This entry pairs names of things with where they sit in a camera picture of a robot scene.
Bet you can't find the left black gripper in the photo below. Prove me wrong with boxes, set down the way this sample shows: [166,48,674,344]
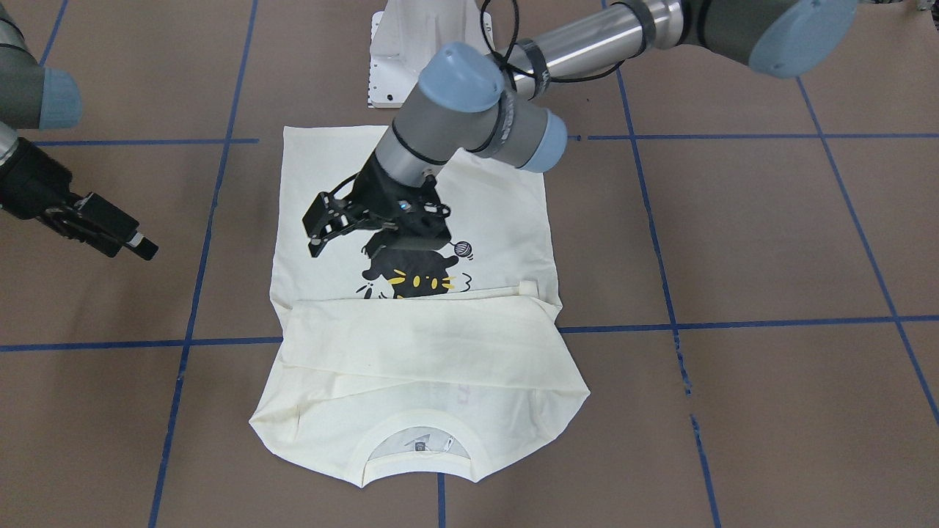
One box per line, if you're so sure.
[302,158,450,259]

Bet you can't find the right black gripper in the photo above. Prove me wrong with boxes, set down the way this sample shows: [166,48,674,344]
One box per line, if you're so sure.
[1,139,158,261]

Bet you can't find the cream long-sleeve cat shirt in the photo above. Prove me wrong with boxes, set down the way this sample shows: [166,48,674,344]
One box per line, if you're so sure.
[249,125,590,487]

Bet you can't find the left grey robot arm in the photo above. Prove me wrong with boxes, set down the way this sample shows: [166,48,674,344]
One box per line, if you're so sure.
[302,1,858,257]

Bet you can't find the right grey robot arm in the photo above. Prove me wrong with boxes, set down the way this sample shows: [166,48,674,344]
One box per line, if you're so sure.
[1,9,158,261]

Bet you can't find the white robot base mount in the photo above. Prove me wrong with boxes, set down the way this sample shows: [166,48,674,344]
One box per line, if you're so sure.
[367,1,494,109]

